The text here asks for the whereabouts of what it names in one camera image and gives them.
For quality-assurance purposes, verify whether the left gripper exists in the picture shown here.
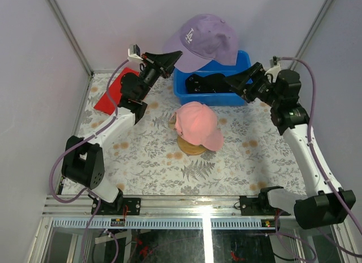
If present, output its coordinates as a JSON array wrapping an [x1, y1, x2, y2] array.
[[137, 49, 180, 101]]

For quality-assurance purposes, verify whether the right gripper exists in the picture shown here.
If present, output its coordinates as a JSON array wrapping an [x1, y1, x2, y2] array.
[[223, 62, 281, 108]]

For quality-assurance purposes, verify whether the blue plastic bin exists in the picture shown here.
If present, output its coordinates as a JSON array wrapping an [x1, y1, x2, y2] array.
[[173, 50, 251, 106]]

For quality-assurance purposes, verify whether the purple LA baseball cap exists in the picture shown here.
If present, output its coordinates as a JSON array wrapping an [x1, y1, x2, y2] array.
[[162, 14, 239, 73]]

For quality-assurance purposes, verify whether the beige baseball cap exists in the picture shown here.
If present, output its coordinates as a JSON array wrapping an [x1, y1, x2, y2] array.
[[168, 113, 176, 130]]

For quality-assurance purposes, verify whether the pink baseball cap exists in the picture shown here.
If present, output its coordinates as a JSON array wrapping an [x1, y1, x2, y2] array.
[[174, 101, 224, 152]]

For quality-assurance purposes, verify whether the wooden hat stand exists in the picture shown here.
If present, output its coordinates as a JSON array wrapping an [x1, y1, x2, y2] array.
[[177, 136, 207, 156]]

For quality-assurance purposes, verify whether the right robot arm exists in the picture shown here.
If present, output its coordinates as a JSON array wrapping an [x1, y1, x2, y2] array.
[[224, 63, 356, 229]]

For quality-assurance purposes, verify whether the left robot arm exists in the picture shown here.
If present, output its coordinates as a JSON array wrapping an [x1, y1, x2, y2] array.
[[62, 45, 183, 215]]

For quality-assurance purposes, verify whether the black cap in bin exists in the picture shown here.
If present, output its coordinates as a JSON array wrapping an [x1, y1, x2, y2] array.
[[185, 73, 232, 94]]

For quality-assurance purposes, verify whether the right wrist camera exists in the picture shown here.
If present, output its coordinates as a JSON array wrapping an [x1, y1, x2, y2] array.
[[265, 56, 282, 78]]

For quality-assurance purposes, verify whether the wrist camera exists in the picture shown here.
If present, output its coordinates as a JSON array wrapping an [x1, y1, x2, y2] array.
[[127, 44, 142, 63], [265, 56, 282, 78]]

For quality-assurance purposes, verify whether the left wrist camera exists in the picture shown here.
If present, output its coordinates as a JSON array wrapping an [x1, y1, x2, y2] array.
[[127, 44, 142, 63]]

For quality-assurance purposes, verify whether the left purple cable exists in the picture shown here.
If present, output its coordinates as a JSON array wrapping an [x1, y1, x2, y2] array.
[[49, 59, 130, 262]]

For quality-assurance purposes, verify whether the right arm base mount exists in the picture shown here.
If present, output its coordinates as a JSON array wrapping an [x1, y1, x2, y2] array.
[[233, 186, 282, 216]]

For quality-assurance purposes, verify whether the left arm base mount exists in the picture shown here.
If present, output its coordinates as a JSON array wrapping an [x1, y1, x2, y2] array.
[[96, 189, 141, 217]]

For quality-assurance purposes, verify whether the aluminium front rail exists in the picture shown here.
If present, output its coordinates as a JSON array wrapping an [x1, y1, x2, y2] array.
[[42, 195, 298, 230]]

